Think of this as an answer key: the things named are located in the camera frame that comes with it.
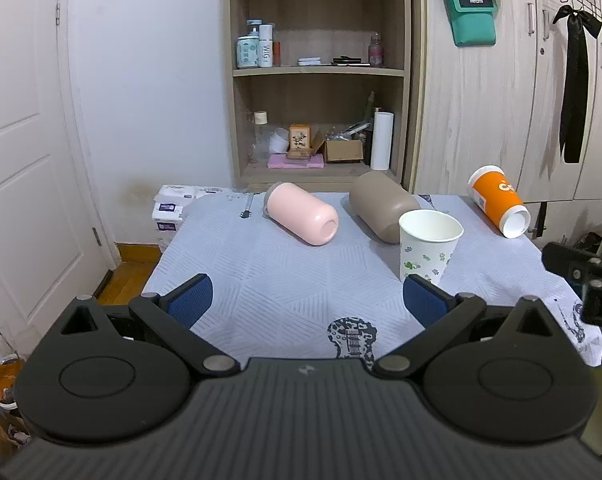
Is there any small pink bottle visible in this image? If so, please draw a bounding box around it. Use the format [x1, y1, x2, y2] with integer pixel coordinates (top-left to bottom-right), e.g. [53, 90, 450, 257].
[368, 32, 383, 67]

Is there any pink flat box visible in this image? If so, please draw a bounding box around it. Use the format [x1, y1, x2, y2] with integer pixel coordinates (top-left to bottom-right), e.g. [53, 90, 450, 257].
[266, 154, 325, 169]

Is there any white door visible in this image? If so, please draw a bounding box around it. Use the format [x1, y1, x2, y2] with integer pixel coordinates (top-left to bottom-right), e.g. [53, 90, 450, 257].
[0, 0, 115, 356]

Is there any white patterned tablecloth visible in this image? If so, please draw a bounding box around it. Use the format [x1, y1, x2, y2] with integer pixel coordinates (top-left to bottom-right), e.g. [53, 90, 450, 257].
[146, 192, 602, 366]

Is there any white paper towel roll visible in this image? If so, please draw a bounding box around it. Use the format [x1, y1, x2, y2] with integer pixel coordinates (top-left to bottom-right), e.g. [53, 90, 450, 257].
[370, 110, 394, 171]

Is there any teal Redmi pouch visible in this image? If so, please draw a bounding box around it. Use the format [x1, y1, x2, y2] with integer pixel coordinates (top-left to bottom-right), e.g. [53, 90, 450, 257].
[444, 0, 498, 48]

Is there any orange paper cup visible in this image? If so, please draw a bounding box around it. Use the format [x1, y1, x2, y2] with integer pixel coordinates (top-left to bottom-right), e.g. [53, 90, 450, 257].
[468, 165, 531, 240]

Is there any wooden open shelf unit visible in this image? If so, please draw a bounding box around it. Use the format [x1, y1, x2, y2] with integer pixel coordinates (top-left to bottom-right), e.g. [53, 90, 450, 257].
[224, 0, 412, 191]

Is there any orange printed small box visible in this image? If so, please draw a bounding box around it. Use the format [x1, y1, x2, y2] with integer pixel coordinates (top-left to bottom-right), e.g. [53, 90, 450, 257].
[287, 125, 312, 159]

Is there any clear bottle beige cap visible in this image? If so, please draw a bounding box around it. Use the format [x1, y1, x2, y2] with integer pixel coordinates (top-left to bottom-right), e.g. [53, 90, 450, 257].
[252, 110, 270, 162]

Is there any small cardboard box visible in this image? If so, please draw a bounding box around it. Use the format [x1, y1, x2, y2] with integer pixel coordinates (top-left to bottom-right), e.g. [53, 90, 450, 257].
[324, 140, 364, 162]

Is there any white lotion bottle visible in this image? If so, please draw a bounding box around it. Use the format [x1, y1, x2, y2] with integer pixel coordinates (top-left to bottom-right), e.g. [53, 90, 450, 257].
[258, 23, 274, 68]

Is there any taupe tumbler cup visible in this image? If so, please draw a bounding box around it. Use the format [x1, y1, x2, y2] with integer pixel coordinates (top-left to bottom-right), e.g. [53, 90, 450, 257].
[350, 170, 420, 244]

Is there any tissue pack stack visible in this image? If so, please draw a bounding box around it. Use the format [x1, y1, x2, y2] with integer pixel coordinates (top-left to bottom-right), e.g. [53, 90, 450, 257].
[151, 184, 234, 252]

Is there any white leaf-print paper cup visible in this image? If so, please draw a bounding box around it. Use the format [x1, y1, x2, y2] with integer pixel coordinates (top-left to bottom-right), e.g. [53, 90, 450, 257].
[398, 209, 464, 285]

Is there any teal white canister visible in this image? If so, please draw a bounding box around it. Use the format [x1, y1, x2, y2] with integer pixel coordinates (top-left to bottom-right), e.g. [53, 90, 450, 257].
[236, 18, 263, 70]

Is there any light wood wardrobe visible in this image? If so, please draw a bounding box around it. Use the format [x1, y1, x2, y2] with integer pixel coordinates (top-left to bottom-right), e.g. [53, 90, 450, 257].
[403, 0, 602, 245]

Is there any pink tumbler cup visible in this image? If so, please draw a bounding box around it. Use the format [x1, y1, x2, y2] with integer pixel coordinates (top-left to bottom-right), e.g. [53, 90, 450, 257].
[264, 182, 340, 246]

